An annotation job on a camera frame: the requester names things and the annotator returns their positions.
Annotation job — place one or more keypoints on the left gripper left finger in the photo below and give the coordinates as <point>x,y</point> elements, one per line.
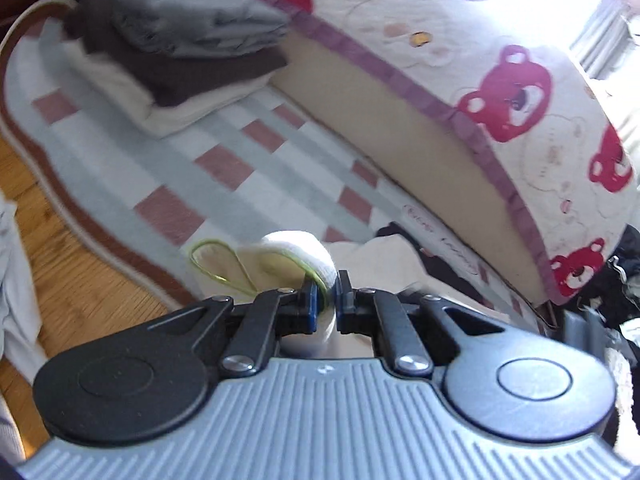
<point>274,314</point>

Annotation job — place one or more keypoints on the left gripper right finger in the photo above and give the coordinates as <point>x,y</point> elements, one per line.
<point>381,316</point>

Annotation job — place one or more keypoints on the cream white garment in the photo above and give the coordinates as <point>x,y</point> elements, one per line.
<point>287,258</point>

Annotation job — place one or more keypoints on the checkered floor rug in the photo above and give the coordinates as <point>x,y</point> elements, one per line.
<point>256,166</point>

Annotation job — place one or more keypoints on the beige bed base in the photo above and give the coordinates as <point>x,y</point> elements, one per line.
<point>425,157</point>

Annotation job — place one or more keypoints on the pale blue crumpled cloth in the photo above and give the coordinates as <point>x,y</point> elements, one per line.
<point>20,315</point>

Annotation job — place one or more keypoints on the cartoon quilt with purple ruffle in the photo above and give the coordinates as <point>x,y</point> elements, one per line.
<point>524,108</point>

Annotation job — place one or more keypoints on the grey folded towel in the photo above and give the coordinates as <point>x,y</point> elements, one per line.
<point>199,28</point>

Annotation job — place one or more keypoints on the dark brown folded cloth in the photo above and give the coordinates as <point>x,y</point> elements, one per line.
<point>171,81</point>

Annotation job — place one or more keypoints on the grey window curtain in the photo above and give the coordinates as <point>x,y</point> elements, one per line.
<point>604,37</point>

